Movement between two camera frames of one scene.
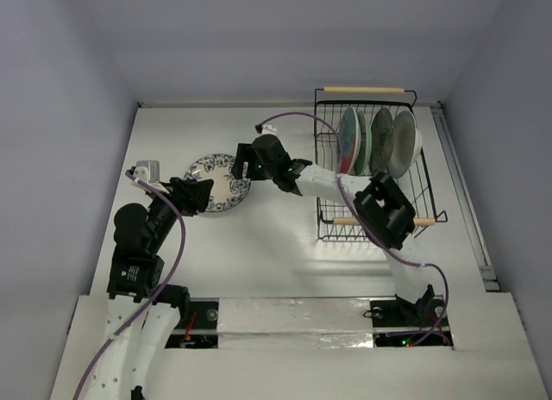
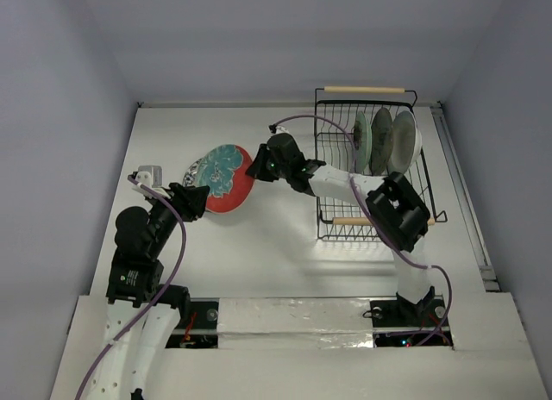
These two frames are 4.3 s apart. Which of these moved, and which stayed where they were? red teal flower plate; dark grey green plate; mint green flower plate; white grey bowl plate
Moved: red teal flower plate
Stayed: dark grey green plate; mint green flower plate; white grey bowl plate
